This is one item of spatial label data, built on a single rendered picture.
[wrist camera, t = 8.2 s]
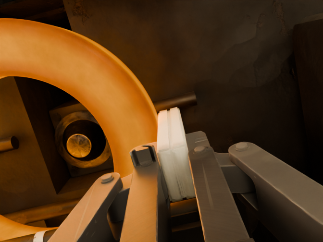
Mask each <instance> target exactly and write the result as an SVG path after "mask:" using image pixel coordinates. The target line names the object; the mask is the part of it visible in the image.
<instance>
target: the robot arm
mask: <svg viewBox="0 0 323 242"><path fill-rule="evenodd" d="M228 152H229V153H216V152H214V150H213V148H212V147H211V146H210V144H209V141H208V139H207V136H206V134H205V133H204V132H202V131H198V132H194V133H188V134H185V130H184V126H183V122H182V118H181V114H180V109H179V108H177V107H176V108H171V109H170V110H169V111H167V110H162V111H160V112H159V114H158V136H157V142H154V143H149V144H145V145H140V146H137V147H135V148H133V149H132V150H131V151H130V156H131V159H132V162H133V166H134V169H133V173H132V174H130V175H128V176H126V177H123V178H121V176H120V174H119V173H116V172H112V173H106V174H104V175H102V176H101V177H99V178H98V179H97V180H96V181H95V182H94V183H93V185H92V186H91V187H90V188H89V190H88V191H87V192H86V194H85V195H84V196H83V197H82V199H81V200H80V201H79V202H78V204H77V205H76V206H75V207H74V209H73V210H72V211H71V213H70V214H69V215H68V216H67V218H66V219H65V220H64V221H63V223H62V224H61V225H60V226H59V227H58V229H57V230H56V231H55V232H54V234H53V235H52V236H51V238H50V239H49V240H48V241H47V242H173V240H172V223H171V205H170V201H172V202H176V201H181V200H183V198H185V197H186V198H187V199H189V198H194V197H196V199H197V204H198V208H199V215H200V220H201V225H202V230H203V235H204V240H205V242H255V241H254V239H253V238H250V237H249V235H248V232H247V230H246V227H245V225H244V223H243V220H242V218H241V215H240V213H239V210H238V208H237V206H236V203H235V201H234V199H233V196H232V194H231V193H236V194H237V196H238V198H239V200H240V201H241V202H242V203H243V204H244V205H245V206H246V207H247V208H248V209H249V210H250V211H251V212H252V213H253V214H254V216H255V217H256V218H257V219H258V220H259V221H260V222H261V223H262V224H263V225H264V226H265V227H266V228H267V229H268V230H269V231H270V232H271V233H272V234H273V235H274V236H275V238H276V239H277V240H278V241H279V242H323V186H322V185H321V184H319V183H317V182H316V181H314V180H313V179H311V178H309V177H308V176H306V175H304V174H303V173H301V172H299V171H298V170H296V169H295V168H293V167H291V166H290V165H288V164H286V163H285V162H283V161H281V160H280V159H278V158H276V157H275V156H273V155H272V154H270V153H268V152H267V151H265V150H263V149H262V148H260V147H258V146H257V145H255V144H253V143H249V142H239V143H237V144H234V145H232V146H230V147H229V149H228ZM168 196H169V197H168ZM169 200H170V201H169Z"/></svg>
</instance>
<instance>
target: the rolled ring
mask: <svg viewBox="0 0 323 242"><path fill-rule="evenodd" d="M7 76H20V77H28V78H33V79H37V80H41V81H43V82H46V83H49V84H51V85H54V86H56V87H58V88H60V89H62V90H63V91H65V92H67V93H68V94H70V95H72V96H73V97H74V98H76V99H77V100H78V101H79V102H80V103H82V104H83V105H84V106H85V107H86V108H87V109H88V110H89V111H90V113H91V114H92V115H93V116H94V117H95V119H96V120H97V122H98V123H99V125H100V126H101V128H102V129H103V131H104V133H105V135H106V137H107V140H108V142H109V145H110V148H111V152H112V157H113V164H114V172H116V173H119V174H120V176H121V178H123V177H126V176H128V175H130V174H132V173H133V169H134V166H133V162H132V159H131V156H130V151H131V150H132V149H133V148H135V147H137V146H140V145H145V144H149V143H154V142H157V136H158V114H157V112H156V109H155V107H154V105H153V103H152V101H151V99H150V97H149V95H148V94H147V92H146V90H145V88H144V87H143V85H142V84H141V82H140V81H139V80H138V79H137V77H136V76H135V75H134V74H133V73H132V71H131V70H130V69H129V68H128V67H127V66H126V65H125V64H124V63H123V62H122V61H121V60H120V59H118V58H117V57H116V56H115V55H114V54H112V53H111V52H110V51H108V50H107V49H106V48H104V47H103V46H101V45H100V44H98V43H96V42H95V41H93V40H91V39H89V38H87V37H85V36H83V35H81V34H78V33H76V32H73V31H70V30H67V29H64V28H61V27H57V26H53V25H49V24H44V23H40V22H36V21H30V20H24V19H13V18H0V79H1V78H4V77H7ZM57 228H58V227H54V228H41V227H33V226H28V225H24V224H21V223H18V222H15V221H12V220H10V219H8V218H6V217H4V216H2V215H0V241H3V240H7V239H12V238H16V237H21V236H25V235H29V234H34V233H37V232H40V231H44V230H53V229H57Z"/></svg>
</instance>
